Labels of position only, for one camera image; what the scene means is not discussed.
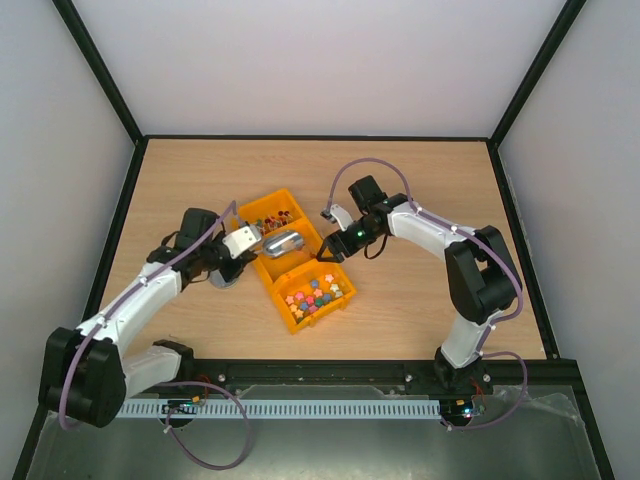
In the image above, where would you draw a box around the orange three-compartment bin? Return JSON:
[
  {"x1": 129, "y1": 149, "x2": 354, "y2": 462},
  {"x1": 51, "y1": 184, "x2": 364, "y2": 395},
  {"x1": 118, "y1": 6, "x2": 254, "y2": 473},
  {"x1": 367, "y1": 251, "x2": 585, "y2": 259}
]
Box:
[{"x1": 238, "y1": 189, "x2": 357, "y2": 334}]

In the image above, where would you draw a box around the metal scoop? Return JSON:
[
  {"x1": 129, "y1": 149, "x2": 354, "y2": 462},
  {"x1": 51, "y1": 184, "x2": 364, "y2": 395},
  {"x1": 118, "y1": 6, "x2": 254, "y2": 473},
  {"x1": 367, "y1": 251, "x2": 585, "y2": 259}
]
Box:
[{"x1": 261, "y1": 230, "x2": 305, "y2": 259}]

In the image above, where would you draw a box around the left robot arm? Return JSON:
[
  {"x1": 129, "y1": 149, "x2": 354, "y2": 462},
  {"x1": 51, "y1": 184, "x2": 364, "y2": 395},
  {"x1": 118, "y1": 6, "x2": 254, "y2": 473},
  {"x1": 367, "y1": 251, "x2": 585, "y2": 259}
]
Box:
[{"x1": 39, "y1": 204, "x2": 261, "y2": 430}]

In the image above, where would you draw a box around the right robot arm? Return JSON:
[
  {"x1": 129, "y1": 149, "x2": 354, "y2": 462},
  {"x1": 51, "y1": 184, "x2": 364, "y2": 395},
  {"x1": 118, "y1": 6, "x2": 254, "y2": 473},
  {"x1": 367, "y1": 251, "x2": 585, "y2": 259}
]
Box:
[{"x1": 316, "y1": 175, "x2": 522, "y2": 392}]

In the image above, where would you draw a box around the round metal lid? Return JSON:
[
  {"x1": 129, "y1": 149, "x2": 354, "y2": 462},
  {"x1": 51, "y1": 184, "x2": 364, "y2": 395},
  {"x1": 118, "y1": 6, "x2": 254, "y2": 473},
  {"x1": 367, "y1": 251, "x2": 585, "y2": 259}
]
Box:
[{"x1": 208, "y1": 270, "x2": 239, "y2": 290}]

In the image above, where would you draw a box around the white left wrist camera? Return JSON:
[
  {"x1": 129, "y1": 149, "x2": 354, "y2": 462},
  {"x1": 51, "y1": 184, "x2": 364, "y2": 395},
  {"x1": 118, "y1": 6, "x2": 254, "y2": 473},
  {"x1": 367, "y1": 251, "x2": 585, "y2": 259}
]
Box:
[{"x1": 222, "y1": 224, "x2": 262, "y2": 259}]

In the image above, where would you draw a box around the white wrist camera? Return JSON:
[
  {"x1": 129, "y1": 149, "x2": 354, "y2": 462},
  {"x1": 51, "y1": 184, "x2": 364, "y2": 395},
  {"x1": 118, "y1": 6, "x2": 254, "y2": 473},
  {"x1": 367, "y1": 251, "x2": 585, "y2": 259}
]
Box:
[
  {"x1": 320, "y1": 203, "x2": 353, "y2": 231},
  {"x1": 222, "y1": 224, "x2": 262, "y2": 259}
]

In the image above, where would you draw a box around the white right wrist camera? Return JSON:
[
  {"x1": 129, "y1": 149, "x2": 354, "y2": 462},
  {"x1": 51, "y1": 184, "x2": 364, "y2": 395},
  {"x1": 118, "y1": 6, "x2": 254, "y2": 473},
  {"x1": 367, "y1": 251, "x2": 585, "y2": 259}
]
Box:
[{"x1": 320, "y1": 203, "x2": 353, "y2": 231}]

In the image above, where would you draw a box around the white slotted cable duct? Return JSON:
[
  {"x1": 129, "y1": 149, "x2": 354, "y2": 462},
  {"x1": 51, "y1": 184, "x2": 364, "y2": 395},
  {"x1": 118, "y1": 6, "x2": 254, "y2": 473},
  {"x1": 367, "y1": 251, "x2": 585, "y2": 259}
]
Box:
[{"x1": 117, "y1": 399, "x2": 441, "y2": 420}]

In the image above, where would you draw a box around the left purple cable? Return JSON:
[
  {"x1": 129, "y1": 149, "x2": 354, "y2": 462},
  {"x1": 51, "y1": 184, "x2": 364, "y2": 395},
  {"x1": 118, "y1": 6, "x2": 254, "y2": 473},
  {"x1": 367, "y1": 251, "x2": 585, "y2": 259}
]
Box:
[{"x1": 57, "y1": 199, "x2": 252, "y2": 470}]

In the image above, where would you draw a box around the black aluminium frame rail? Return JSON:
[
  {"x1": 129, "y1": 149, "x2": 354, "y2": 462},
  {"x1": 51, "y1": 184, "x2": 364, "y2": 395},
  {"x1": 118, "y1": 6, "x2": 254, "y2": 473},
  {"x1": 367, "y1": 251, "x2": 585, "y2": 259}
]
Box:
[{"x1": 175, "y1": 359, "x2": 585, "y2": 398}]

